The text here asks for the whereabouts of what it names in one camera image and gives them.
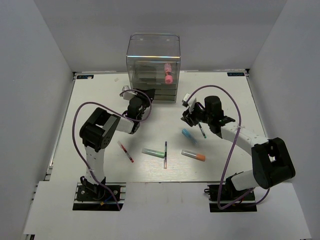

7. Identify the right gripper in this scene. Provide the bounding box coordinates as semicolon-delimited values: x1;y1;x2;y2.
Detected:
181;103;213;127

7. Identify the blue highlighter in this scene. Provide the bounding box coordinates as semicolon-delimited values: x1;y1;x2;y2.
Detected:
181;128;198;145

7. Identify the green pen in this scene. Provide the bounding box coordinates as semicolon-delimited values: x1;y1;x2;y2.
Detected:
198;123;207;139

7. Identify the pink capped marker bottle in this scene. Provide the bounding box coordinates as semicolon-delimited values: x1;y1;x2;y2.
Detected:
164;63;173;84

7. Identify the clear drawer organizer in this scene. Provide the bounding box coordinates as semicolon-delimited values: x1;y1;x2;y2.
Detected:
126;33;181;102

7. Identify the orange highlighter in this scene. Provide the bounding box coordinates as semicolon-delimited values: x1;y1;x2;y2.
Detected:
181;149;206;162

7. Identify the green highlighter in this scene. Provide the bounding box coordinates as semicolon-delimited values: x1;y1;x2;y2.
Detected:
141;148;165;159

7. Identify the red pen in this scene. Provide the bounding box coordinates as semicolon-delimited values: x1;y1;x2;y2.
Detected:
117;141;134;163

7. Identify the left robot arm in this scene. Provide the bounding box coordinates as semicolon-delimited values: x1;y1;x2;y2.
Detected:
79;86;156;200

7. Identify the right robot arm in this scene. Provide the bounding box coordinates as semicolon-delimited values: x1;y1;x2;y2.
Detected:
181;93;296;200

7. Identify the purple pen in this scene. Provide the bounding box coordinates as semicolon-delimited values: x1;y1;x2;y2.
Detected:
163;141;168;169

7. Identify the right corner label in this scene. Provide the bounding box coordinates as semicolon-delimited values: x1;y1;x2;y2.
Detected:
227;72;245;77

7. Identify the corner label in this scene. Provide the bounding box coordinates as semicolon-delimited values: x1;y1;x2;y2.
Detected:
227;72;245;77
76;74;94;80

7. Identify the left corner label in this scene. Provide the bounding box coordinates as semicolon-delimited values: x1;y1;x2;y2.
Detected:
76;74;94;80

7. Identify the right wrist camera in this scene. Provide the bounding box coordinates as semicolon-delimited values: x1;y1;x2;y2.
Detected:
182;93;197;114

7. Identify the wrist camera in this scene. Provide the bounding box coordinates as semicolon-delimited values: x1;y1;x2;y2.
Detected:
120;85;137;101
182;93;197;114

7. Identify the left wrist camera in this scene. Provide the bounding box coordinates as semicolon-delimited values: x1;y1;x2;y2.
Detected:
120;85;137;101

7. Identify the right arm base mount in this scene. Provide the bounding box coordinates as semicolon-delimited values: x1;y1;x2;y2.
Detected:
203;184;257;213

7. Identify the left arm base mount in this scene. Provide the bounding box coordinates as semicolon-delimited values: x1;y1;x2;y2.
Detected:
72;182;126;212

